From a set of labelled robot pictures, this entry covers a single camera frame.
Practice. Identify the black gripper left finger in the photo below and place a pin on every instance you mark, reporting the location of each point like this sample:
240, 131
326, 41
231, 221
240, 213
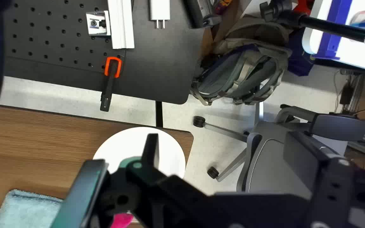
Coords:
82, 194

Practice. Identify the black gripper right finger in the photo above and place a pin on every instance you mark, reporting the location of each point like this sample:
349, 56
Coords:
333, 190

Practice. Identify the pink and green tulip plush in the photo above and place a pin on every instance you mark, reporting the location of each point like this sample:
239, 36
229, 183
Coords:
122, 221

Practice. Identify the light blue folded towel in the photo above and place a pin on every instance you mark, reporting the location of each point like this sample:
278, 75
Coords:
26, 209

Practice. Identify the white round bowl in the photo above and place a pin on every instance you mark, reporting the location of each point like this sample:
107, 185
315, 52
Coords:
124, 143

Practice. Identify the grey office chair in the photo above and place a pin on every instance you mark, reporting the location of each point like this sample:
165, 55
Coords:
272, 165

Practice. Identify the black table leg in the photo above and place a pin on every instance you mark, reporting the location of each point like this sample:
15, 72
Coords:
159, 114

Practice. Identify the orange and black bar clamp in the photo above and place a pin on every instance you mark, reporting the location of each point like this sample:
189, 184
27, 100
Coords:
112, 67

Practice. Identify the black perforated breadboard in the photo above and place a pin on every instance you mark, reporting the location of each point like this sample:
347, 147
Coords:
158, 64

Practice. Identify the grey green backpack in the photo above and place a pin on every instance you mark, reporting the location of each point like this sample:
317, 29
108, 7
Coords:
246, 64

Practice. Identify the blue plastic object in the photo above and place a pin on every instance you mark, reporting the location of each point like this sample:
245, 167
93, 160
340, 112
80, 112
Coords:
330, 26

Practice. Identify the short white aluminium profile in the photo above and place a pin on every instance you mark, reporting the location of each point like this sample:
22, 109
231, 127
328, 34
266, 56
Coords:
160, 10

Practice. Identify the black camera stand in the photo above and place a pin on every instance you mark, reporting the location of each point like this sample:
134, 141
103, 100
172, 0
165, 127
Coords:
326, 24

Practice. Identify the small metal corner bracket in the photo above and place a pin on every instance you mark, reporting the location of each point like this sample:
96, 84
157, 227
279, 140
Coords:
98, 23

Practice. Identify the long aluminium extrusion rail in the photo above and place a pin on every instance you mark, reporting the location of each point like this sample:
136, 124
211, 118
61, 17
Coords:
121, 23

